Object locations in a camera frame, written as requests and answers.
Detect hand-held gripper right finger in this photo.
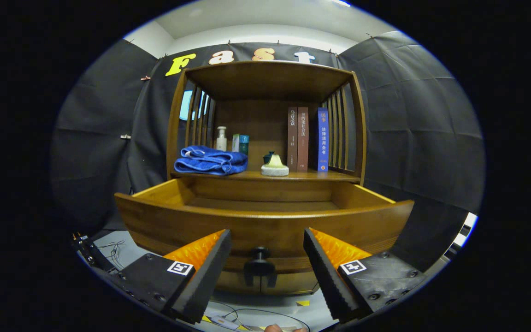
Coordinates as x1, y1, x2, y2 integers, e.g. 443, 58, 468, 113
303, 227, 427, 323

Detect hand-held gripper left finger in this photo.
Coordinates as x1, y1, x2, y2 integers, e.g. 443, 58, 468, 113
117, 229, 232, 324

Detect wooden drawer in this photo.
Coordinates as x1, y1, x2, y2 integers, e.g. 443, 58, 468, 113
114, 178, 415, 286

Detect white dish with yellow soap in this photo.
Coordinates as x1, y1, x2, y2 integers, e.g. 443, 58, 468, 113
261, 154, 289, 177

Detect wooden cabinet door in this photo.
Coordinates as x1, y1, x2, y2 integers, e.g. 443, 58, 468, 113
261, 272, 319, 296
215, 271, 262, 295

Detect wooden countertop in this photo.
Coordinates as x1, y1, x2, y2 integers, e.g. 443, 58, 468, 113
170, 169, 361, 183

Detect wooden cabinet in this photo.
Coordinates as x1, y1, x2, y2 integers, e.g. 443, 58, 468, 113
166, 60, 367, 296

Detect blue folded towel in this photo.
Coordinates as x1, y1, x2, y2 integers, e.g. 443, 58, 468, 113
174, 145, 248, 176

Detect black floor device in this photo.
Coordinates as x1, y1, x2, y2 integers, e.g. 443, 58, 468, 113
73, 233, 118, 273

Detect blue book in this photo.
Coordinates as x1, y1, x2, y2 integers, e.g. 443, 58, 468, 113
318, 107, 330, 172

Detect brown book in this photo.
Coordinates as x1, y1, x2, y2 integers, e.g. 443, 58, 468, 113
297, 107, 309, 172
287, 107, 298, 172

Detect white panel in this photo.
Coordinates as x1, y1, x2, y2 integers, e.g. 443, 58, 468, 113
443, 212, 478, 261

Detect black backdrop cloth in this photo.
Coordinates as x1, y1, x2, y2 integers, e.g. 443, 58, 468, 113
49, 30, 485, 273

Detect floor cables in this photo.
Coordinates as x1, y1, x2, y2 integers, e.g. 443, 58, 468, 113
201, 300, 310, 332

